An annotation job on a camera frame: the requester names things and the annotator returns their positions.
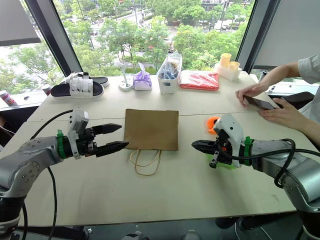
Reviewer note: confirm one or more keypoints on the green wrist clamp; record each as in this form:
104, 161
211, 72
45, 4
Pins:
247, 151
60, 146

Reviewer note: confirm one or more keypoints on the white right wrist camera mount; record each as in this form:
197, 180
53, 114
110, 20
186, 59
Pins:
232, 127

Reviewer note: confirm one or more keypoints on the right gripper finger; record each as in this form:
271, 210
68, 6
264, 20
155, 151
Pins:
214, 160
203, 146

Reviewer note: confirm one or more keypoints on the person's left hand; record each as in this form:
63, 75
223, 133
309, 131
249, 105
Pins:
287, 116

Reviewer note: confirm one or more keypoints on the white plastic bin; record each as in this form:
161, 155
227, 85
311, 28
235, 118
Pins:
168, 85

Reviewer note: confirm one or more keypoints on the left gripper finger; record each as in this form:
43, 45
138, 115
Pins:
112, 147
107, 128

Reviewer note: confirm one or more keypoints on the brown paper bag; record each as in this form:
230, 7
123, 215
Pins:
151, 130

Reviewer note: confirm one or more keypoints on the grey roller blind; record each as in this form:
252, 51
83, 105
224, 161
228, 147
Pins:
290, 32
15, 20

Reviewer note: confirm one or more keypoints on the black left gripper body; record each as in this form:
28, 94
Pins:
87, 145

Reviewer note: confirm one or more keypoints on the purple plastic pouch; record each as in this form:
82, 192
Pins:
142, 81

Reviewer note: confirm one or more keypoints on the black smartphone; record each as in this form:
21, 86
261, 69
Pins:
261, 103

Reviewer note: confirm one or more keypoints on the red packet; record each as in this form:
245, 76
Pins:
198, 80

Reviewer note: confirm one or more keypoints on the white tray with yellow cups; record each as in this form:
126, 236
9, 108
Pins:
228, 73

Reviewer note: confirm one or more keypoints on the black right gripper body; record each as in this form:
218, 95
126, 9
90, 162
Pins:
226, 141

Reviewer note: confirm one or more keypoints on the person's right hand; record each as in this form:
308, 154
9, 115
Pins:
252, 90

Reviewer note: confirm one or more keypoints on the person's left forearm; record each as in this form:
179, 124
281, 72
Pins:
311, 128

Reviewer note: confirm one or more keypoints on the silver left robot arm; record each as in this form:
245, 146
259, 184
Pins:
25, 160

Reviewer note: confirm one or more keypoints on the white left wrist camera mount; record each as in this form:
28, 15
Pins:
75, 120

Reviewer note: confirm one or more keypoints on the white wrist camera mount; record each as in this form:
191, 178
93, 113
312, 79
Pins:
232, 127
75, 120

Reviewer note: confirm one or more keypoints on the person's right forearm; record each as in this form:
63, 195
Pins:
282, 73

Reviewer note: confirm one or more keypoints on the pink white can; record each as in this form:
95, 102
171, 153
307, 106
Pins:
7, 98

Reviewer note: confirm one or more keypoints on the tall yellow cup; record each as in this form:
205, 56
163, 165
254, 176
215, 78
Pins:
225, 60

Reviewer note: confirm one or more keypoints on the green right wrist clamp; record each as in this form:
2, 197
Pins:
247, 151

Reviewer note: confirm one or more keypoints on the green left wrist clamp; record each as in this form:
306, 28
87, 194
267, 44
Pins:
60, 146

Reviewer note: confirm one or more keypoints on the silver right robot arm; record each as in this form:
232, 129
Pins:
265, 148

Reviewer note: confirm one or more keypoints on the short yellow cup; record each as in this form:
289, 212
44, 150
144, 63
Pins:
234, 66

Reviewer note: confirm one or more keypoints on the white post stand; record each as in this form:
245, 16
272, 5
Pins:
125, 85

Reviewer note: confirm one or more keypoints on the orange round object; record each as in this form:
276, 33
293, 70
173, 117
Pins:
211, 122

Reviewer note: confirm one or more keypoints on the clear plastic bag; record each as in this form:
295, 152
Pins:
170, 66

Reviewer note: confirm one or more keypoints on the green object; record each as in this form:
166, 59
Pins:
226, 165

